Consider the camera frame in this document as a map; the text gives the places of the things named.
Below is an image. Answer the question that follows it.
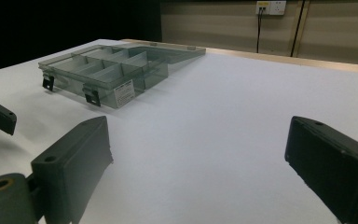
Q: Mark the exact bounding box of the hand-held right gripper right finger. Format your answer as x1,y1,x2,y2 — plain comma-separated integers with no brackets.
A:
284,116,358,224

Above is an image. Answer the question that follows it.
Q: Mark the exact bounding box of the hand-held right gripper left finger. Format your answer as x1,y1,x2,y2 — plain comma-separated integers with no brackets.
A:
31,115,114,224

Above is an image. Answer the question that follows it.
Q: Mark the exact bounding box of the transparent grey compartment box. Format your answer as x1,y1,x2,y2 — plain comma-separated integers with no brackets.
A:
37,43,207,110

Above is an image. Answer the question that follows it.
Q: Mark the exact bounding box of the dark curtain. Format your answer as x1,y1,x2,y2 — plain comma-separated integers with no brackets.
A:
0,0,163,75

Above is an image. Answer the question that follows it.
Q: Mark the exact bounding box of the white board sheet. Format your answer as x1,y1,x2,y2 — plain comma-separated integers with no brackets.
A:
0,38,358,224

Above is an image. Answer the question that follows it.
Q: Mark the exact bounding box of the black socket cable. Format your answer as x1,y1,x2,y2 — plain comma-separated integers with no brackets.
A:
255,7,264,54

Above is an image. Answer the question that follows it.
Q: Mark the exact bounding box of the white wall socket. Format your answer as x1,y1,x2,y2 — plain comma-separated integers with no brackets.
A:
255,0,287,17

